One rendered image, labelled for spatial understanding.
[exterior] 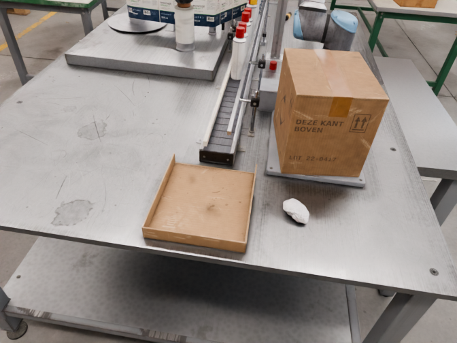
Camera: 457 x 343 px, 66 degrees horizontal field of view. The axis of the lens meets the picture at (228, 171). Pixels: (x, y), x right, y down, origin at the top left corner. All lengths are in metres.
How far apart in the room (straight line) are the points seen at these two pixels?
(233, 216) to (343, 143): 0.37
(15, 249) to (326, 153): 1.66
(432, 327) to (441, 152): 0.89
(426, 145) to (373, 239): 0.54
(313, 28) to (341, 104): 0.71
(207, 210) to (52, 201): 0.43
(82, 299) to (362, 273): 1.09
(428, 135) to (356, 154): 0.48
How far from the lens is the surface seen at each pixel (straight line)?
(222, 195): 1.02
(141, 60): 1.66
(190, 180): 1.06
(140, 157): 1.16
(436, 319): 2.03
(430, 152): 1.41
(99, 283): 1.62
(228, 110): 1.29
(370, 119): 1.02
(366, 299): 1.93
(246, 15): 1.60
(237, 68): 1.47
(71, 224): 1.01
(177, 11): 1.69
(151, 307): 1.52
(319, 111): 0.97
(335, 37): 1.64
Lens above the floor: 1.56
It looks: 41 degrees down
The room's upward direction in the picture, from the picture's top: 4 degrees clockwise
